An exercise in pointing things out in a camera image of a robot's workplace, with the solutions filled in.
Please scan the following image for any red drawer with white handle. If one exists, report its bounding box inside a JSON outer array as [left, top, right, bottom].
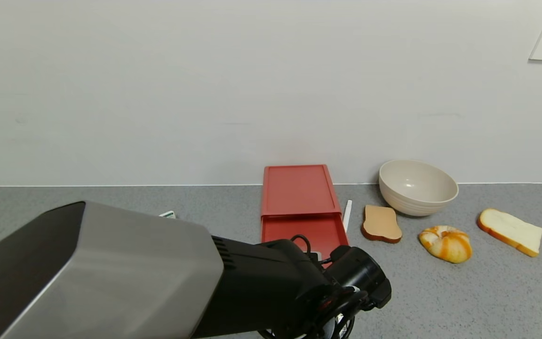
[[261, 212, 350, 270]]

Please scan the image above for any white marker pen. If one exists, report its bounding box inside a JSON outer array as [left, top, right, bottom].
[[342, 200, 353, 234]]

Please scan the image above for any brown toast slice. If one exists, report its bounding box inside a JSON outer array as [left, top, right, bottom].
[[361, 205, 403, 244]]

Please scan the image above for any beige ribbed bowl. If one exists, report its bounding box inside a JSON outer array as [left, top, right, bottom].
[[378, 160, 459, 217]]

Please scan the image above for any orange striped croissant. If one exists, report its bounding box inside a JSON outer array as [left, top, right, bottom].
[[418, 226, 473, 264]]

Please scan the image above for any white bread slice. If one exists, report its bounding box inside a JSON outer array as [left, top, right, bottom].
[[477, 208, 542, 258]]

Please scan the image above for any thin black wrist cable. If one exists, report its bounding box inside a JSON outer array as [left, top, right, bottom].
[[257, 234, 362, 339]]

